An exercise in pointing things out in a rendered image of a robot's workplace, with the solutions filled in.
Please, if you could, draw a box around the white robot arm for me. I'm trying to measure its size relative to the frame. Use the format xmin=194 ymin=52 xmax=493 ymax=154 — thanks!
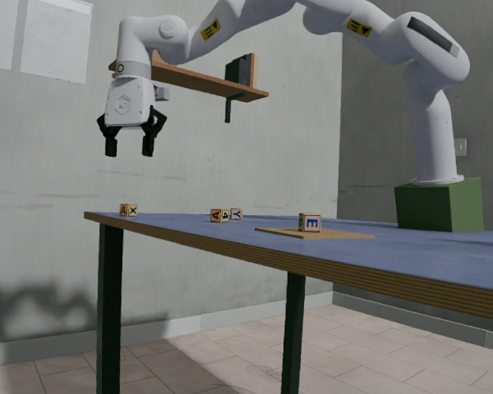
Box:
xmin=112 ymin=0 xmax=470 ymax=186

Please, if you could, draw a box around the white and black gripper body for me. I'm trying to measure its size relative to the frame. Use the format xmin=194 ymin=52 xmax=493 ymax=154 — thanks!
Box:
xmin=104 ymin=75 xmax=155 ymax=127

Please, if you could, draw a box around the tan square mat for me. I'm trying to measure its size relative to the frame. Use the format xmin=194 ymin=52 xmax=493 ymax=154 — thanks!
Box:
xmin=255 ymin=228 xmax=375 ymax=239

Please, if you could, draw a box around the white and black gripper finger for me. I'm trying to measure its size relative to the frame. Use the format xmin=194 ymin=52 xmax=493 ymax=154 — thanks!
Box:
xmin=140 ymin=106 xmax=168 ymax=157
xmin=97 ymin=113 xmax=122 ymax=157

